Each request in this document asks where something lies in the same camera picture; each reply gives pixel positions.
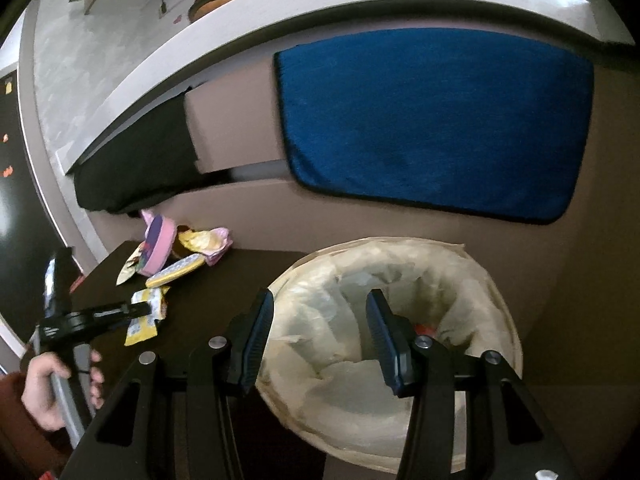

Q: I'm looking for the white trash bin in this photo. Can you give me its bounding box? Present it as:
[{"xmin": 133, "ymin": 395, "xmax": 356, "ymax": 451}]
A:
[{"xmin": 254, "ymin": 383, "xmax": 467, "ymax": 476}]

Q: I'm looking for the yellow snack wrapper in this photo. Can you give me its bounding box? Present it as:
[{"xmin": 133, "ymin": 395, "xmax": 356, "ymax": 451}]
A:
[{"xmin": 177, "ymin": 226, "xmax": 233, "ymax": 266}]

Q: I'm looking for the black refrigerator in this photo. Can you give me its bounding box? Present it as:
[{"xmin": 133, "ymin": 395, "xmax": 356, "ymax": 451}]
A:
[{"xmin": 0, "ymin": 72, "xmax": 62, "ymax": 340}]

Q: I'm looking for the blue towel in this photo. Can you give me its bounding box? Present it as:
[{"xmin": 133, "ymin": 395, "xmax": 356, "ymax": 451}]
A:
[{"xmin": 273, "ymin": 28, "xmax": 594, "ymax": 226}]

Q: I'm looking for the person's left hand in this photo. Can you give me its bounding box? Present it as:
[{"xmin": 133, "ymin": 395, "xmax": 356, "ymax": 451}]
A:
[{"xmin": 20, "ymin": 349, "xmax": 106, "ymax": 434}]

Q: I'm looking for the round silver gold coaster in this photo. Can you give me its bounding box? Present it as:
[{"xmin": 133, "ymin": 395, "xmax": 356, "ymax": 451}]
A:
[{"xmin": 145, "ymin": 254, "xmax": 206, "ymax": 288}]

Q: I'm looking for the yellow white candy wrapper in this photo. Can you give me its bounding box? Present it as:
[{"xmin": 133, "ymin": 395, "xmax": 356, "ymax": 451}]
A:
[{"xmin": 124, "ymin": 285, "xmax": 172, "ymax": 347}]

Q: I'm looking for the pink plastic spoon package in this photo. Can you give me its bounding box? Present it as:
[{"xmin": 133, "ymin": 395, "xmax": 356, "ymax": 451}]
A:
[{"xmin": 140, "ymin": 209, "xmax": 155, "ymax": 228}]

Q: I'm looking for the person's left forearm red sleeve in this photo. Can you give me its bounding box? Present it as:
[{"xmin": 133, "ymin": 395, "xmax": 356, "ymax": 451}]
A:
[{"xmin": 0, "ymin": 373, "xmax": 72, "ymax": 479}]

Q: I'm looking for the black cloth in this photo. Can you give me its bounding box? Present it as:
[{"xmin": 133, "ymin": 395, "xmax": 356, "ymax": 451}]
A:
[{"xmin": 72, "ymin": 88, "xmax": 202, "ymax": 217}]

